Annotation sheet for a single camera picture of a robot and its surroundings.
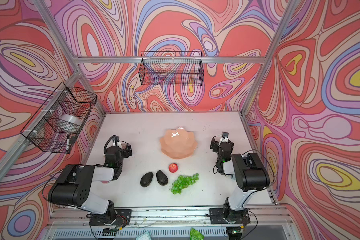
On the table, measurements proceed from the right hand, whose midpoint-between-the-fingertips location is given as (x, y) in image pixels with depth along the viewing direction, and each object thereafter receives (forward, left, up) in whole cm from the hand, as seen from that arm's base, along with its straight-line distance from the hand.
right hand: (221, 141), depth 97 cm
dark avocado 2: (-23, +38, 0) cm, 45 cm away
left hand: (-1, +64, +3) cm, 64 cm away
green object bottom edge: (-49, +21, -5) cm, 53 cm away
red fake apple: (-17, +32, -1) cm, 36 cm away
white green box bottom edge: (-49, +44, -2) cm, 66 cm away
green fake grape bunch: (-25, +26, 0) cm, 37 cm away
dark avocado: (-23, +47, -1) cm, 52 cm away
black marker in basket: (-12, +82, +21) cm, 86 cm away
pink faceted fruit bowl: (+3, +29, -5) cm, 30 cm away
